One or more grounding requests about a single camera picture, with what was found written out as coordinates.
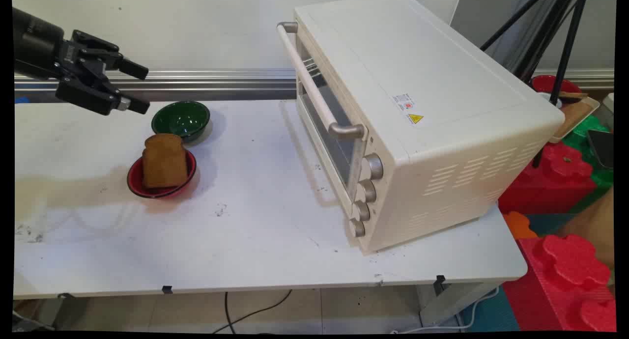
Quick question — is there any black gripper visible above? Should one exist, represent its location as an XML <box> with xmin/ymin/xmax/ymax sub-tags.
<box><xmin>55</xmin><ymin>29</ymin><xmax>151</xmax><ymax>116</ymax></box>

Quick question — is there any green bowl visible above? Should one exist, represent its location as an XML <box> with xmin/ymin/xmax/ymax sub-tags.
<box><xmin>151</xmin><ymin>101</ymin><xmax>211</xmax><ymax>143</ymax></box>

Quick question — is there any brown bread slice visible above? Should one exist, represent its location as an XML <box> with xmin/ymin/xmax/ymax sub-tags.
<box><xmin>142</xmin><ymin>133</ymin><xmax>190</xmax><ymax>190</ymax></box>

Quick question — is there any red bowl with black rim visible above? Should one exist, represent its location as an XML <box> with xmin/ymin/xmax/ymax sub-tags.
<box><xmin>127</xmin><ymin>149</ymin><xmax>198</xmax><ymax>199</ymax></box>

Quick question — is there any large silver oven knob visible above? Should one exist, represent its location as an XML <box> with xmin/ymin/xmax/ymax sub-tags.
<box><xmin>363</xmin><ymin>153</ymin><xmax>384</xmax><ymax>181</ymax></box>

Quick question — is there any red and white label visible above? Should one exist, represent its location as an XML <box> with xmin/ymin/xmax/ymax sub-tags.
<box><xmin>393</xmin><ymin>93</ymin><xmax>416</xmax><ymax>113</ymax></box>

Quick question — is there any white toaster oven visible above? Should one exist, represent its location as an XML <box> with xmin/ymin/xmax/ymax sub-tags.
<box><xmin>277</xmin><ymin>0</ymin><xmax>566</xmax><ymax>255</ymax></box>

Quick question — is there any white table leg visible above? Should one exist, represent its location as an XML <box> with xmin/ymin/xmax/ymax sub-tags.
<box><xmin>419</xmin><ymin>281</ymin><xmax>500</xmax><ymax>328</ymax></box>

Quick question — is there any orange foam block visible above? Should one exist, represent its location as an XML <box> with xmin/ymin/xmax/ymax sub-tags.
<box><xmin>502</xmin><ymin>211</ymin><xmax>539</xmax><ymax>240</ymax></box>

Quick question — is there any teal foam mat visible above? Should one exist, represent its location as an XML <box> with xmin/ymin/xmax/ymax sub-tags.
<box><xmin>461</xmin><ymin>285</ymin><xmax>521</xmax><ymax>333</ymax></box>

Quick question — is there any black tripod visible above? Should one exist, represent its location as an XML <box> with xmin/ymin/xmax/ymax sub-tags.
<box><xmin>480</xmin><ymin>0</ymin><xmax>588</xmax><ymax>169</ymax></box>

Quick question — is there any wooden tray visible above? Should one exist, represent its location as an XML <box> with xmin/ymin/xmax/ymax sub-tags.
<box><xmin>549</xmin><ymin>96</ymin><xmax>601</xmax><ymax>144</ymax></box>

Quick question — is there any green foam block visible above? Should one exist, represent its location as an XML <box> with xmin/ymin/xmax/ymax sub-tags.
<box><xmin>562</xmin><ymin>115</ymin><xmax>615</xmax><ymax>213</ymax></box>

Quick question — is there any large red foam block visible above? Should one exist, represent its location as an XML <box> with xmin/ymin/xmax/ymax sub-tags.
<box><xmin>502</xmin><ymin>234</ymin><xmax>617</xmax><ymax>333</ymax></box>

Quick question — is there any black flat pan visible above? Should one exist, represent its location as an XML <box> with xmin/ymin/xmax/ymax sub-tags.
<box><xmin>587</xmin><ymin>129</ymin><xmax>615</xmax><ymax>170</ymax></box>

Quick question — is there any aluminium rail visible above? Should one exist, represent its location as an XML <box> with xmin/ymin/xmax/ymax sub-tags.
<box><xmin>14</xmin><ymin>68</ymin><xmax>615</xmax><ymax>103</ymax></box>

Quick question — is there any black cable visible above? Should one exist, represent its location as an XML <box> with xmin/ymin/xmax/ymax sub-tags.
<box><xmin>212</xmin><ymin>289</ymin><xmax>293</xmax><ymax>335</ymax></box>

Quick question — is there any white cable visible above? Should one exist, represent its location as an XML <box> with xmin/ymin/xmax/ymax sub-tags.
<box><xmin>390</xmin><ymin>285</ymin><xmax>501</xmax><ymax>335</ymax></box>

